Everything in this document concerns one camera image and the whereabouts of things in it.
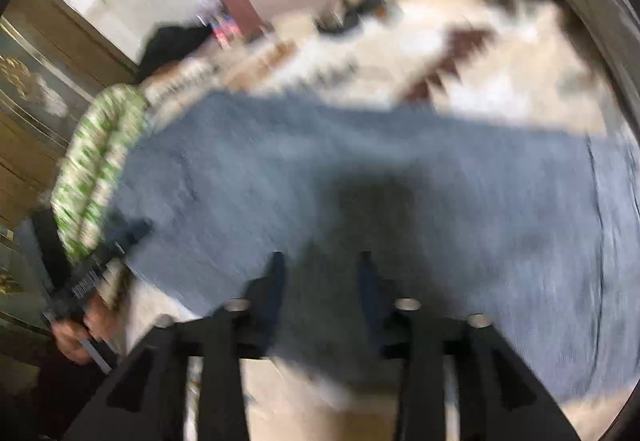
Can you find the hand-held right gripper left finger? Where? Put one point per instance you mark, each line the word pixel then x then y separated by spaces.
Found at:
pixel 272 283

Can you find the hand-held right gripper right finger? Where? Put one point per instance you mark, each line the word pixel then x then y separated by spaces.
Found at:
pixel 369 283

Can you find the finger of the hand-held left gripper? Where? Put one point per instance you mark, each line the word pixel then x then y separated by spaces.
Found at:
pixel 131 232

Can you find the grey denim jacket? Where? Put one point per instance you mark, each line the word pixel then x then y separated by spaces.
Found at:
pixel 350 156

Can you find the person's left hand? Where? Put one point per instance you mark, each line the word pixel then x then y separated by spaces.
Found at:
pixel 70 338

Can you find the green patterned quilt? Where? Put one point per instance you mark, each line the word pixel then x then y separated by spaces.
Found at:
pixel 100 146

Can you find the wooden cabinet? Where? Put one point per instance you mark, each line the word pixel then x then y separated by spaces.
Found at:
pixel 30 121

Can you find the black cloth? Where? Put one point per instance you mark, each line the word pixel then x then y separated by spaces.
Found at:
pixel 170 46

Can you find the colourful snack packet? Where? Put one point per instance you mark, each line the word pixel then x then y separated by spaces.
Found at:
pixel 223 28

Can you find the beige leaf print blanket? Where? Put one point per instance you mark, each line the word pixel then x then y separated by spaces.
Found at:
pixel 380 51

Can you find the clear purple plastic bag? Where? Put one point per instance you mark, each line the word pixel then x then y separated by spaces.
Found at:
pixel 207 3

